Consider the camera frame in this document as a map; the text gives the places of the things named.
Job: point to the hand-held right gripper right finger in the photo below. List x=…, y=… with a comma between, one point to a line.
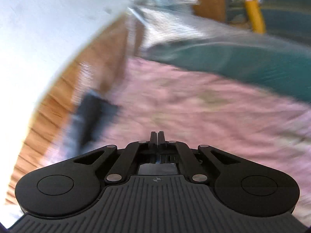
x=161, y=139

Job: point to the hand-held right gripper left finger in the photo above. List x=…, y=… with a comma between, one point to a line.
x=153, y=139

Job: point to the grey pants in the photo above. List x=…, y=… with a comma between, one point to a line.
x=93, y=116

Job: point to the pink bear-print blanket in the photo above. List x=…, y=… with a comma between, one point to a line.
x=206, y=116

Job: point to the green mattress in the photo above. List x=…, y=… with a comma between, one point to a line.
x=243, y=63

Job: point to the clear bubble wrap sheet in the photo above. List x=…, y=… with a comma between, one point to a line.
x=175, y=24

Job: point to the yellow cylinder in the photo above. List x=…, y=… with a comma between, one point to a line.
x=255, y=17

